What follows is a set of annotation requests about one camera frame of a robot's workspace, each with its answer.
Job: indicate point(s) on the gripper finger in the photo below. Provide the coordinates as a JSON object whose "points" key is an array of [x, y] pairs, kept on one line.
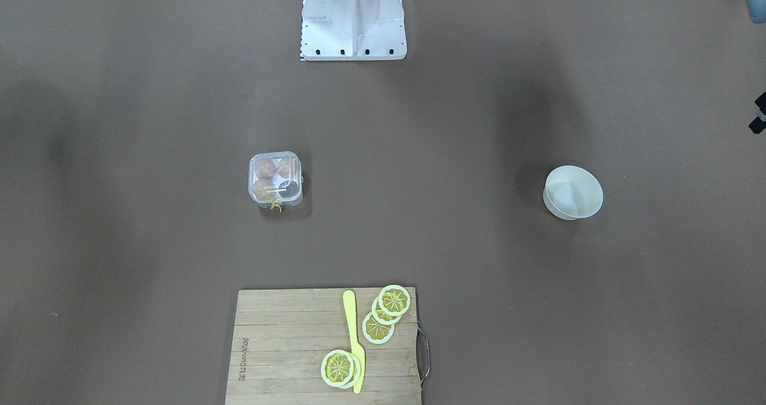
{"points": [[758, 124]]}

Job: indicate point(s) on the clear plastic egg box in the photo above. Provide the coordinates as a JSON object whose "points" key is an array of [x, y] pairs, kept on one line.
{"points": [[289, 192]]}

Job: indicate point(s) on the brown egg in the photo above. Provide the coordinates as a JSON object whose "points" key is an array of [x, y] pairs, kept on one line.
{"points": [[288, 168], [265, 168], [262, 188]]}

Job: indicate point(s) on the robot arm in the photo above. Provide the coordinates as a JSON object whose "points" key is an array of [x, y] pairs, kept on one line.
{"points": [[756, 9]]}

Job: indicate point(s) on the brown egg in box front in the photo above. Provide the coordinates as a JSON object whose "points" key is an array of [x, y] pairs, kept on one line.
{"points": [[262, 188]]}

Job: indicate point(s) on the white bowl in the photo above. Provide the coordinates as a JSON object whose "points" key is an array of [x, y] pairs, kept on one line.
{"points": [[572, 193]]}

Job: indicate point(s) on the lemon slice middle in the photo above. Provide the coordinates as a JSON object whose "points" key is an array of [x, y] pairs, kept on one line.
{"points": [[380, 316]]}

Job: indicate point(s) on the lemon slice by knife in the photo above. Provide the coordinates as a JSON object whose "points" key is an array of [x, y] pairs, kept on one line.
{"points": [[340, 369]]}

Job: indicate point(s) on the wooden cutting board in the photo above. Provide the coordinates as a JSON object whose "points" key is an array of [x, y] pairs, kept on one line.
{"points": [[280, 338]]}

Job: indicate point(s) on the white pillar mount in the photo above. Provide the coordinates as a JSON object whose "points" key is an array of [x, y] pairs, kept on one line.
{"points": [[353, 30]]}

